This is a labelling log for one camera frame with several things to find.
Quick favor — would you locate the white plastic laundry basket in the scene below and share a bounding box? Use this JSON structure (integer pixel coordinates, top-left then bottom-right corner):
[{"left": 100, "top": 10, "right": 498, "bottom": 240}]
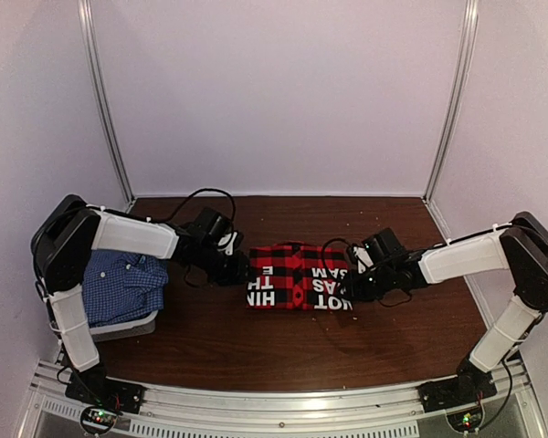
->
[{"left": 49, "top": 282, "right": 159, "bottom": 343}]

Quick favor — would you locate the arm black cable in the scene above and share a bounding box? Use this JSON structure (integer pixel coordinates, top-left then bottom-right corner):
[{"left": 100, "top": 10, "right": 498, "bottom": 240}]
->
[
  {"left": 168, "top": 187, "right": 237, "bottom": 227},
  {"left": 320, "top": 236, "right": 415, "bottom": 308}
]

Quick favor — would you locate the right aluminium corner post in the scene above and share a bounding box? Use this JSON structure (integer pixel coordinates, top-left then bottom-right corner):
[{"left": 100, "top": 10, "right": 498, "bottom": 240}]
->
[{"left": 423, "top": 0, "right": 480, "bottom": 204}]

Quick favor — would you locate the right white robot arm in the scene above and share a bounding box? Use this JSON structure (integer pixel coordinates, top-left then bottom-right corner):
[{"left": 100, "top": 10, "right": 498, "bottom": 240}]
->
[{"left": 342, "top": 212, "right": 548, "bottom": 403}]

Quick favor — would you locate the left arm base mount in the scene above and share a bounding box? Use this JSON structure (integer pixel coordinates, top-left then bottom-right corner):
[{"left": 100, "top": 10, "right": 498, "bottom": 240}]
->
[{"left": 65, "top": 364, "right": 145, "bottom": 414}]

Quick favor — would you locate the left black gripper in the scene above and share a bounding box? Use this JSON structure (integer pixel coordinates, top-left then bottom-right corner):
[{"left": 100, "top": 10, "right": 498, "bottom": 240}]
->
[{"left": 195, "top": 242, "right": 257, "bottom": 287}]

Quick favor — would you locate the left circuit board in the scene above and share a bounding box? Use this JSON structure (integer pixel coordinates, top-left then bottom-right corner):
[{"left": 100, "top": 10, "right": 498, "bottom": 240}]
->
[{"left": 79, "top": 406, "right": 119, "bottom": 434}]

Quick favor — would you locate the circuit board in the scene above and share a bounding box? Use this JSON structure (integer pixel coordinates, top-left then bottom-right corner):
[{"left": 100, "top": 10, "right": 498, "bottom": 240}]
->
[
  {"left": 447, "top": 407, "right": 485, "bottom": 433},
  {"left": 79, "top": 406, "right": 119, "bottom": 434}
]

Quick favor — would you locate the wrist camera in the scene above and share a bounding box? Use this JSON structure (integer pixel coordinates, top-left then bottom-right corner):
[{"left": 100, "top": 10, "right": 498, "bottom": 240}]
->
[
  {"left": 362, "top": 227, "right": 406, "bottom": 265},
  {"left": 193, "top": 207, "right": 233, "bottom": 248}
]

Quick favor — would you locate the right circuit board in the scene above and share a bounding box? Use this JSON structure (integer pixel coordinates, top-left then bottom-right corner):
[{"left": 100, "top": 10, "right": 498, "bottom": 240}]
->
[{"left": 447, "top": 407, "right": 485, "bottom": 433}]

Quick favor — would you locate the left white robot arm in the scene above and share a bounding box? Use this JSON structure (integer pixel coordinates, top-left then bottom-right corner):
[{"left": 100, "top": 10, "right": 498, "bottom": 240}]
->
[{"left": 30, "top": 194, "right": 249, "bottom": 405}]

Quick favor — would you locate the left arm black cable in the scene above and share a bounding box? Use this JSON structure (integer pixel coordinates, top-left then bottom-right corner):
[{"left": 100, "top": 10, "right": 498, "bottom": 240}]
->
[{"left": 168, "top": 187, "right": 237, "bottom": 227}]

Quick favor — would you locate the left aluminium corner post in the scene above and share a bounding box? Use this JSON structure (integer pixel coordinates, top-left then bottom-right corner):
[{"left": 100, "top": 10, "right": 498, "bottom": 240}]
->
[{"left": 77, "top": 0, "right": 135, "bottom": 204}]

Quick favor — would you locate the blue checkered shirt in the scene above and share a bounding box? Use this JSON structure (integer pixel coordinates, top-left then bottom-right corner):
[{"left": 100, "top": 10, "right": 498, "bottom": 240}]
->
[{"left": 82, "top": 250, "right": 169, "bottom": 328}]

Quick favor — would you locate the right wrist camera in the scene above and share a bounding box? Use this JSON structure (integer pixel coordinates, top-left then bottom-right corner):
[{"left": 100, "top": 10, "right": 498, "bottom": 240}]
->
[{"left": 362, "top": 227, "right": 406, "bottom": 265}]

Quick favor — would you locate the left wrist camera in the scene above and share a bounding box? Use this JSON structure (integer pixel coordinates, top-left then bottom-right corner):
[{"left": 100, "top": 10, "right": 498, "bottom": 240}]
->
[{"left": 193, "top": 207, "right": 233, "bottom": 248}]

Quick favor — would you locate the red black plaid shirt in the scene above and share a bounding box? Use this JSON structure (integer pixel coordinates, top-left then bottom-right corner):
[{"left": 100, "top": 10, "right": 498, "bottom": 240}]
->
[{"left": 246, "top": 242, "right": 353, "bottom": 312}]

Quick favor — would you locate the front aluminium frame rail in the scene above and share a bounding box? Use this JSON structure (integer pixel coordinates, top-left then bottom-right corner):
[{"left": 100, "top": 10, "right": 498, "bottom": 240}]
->
[{"left": 14, "top": 360, "right": 548, "bottom": 437}]

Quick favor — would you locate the aluminium corner post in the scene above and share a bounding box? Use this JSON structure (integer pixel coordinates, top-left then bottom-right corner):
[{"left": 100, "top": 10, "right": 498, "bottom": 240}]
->
[
  {"left": 423, "top": 0, "right": 480, "bottom": 204},
  {"left": 77, "top": 0, "right": 135, "bottom": 204}
]

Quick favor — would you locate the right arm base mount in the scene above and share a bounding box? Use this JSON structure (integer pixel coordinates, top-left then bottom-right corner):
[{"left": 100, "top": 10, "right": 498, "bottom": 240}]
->
[{"left": 417, "top": 357, "right": 497, "bottom": 412}]

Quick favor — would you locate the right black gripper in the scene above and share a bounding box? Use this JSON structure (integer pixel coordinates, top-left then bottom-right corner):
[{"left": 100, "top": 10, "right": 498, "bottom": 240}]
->
[{"left": 335, "top": 263, "right": 395, "bottom": 302}]

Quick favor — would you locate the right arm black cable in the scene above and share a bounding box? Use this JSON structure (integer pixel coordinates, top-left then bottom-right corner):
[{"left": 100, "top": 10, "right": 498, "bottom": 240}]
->
[{"left": 320, "top": 236, "right": 415, "bottom": 308}]

